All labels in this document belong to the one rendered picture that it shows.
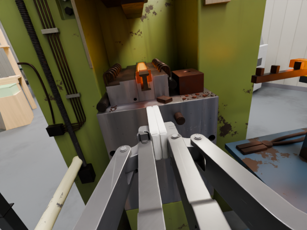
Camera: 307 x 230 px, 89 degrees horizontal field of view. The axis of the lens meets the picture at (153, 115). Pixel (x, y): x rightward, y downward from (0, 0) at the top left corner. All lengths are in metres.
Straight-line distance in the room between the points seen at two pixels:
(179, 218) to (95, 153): 0.49
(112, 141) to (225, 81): 0.53
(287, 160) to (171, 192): 0.41
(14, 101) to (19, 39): 2.94
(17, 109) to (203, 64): 3.39
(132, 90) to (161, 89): 0.09
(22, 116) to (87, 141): 2.97
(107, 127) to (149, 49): 0.61
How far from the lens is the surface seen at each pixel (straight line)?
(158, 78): 0.51
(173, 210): 0.80
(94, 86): 0.68
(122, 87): 0.52
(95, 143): 0.80
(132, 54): 0.98
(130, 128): 0.50
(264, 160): 0.60
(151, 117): 0.17
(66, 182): 0.74
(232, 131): 0.88
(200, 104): 0.51
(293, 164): 0.63
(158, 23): 0.99
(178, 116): 0.47
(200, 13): 0.69
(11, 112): 3.72
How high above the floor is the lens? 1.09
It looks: 24 degrees down
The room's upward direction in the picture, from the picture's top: 8 degrees counter-clockwise
